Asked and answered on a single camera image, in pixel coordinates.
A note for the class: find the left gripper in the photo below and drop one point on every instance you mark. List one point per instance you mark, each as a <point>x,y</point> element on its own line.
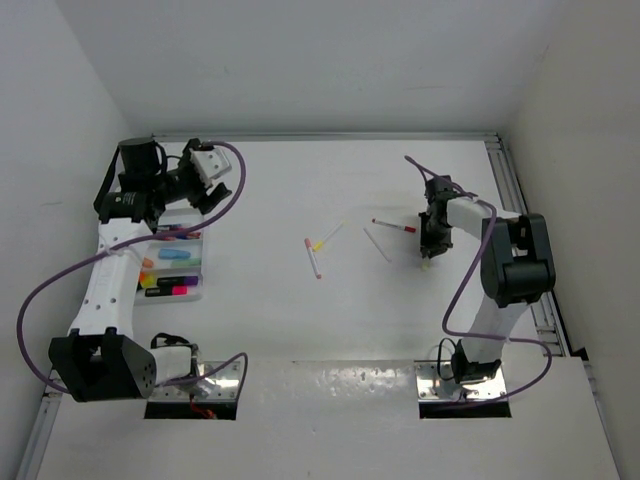
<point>200,200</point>

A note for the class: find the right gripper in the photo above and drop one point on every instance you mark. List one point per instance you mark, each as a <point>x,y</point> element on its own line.
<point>429,245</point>

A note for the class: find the red white marker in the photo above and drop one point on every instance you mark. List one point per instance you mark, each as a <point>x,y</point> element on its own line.
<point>400,227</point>

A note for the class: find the clear grey pen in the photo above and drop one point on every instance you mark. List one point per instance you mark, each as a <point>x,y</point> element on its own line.
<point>376,244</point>

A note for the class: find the green eraser case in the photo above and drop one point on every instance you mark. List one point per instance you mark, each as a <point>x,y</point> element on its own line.
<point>186,263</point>

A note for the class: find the blue eraser case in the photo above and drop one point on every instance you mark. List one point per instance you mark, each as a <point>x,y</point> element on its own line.
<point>173,254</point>

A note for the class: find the purple black highlighter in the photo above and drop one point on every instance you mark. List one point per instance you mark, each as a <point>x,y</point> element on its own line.
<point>178,281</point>

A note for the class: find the pink black highlighter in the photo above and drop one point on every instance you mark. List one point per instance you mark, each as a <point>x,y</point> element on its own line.
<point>166,291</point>

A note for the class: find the yellow black highlighter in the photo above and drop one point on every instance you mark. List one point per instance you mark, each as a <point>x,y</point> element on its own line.
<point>149,282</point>

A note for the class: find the pink white marker pen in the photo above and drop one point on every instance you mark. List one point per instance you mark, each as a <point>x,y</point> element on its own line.
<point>312,258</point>

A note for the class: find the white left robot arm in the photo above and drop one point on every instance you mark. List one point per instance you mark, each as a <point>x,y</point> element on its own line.
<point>99,359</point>

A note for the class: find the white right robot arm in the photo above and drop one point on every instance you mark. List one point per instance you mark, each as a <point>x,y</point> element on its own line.
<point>515,263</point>

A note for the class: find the white plastic organizer tray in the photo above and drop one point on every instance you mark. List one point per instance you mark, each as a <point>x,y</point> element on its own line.
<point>172,269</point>

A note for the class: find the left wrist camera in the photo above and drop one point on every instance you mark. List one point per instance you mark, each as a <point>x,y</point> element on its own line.
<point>210,165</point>

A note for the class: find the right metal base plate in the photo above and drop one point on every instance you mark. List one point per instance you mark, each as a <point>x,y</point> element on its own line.
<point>435,384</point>

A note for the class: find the metal base plate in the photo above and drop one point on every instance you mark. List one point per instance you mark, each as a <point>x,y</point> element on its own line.
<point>435,384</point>
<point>221,387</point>

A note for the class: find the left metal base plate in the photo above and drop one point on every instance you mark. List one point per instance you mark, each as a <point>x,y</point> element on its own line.
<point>221,387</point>

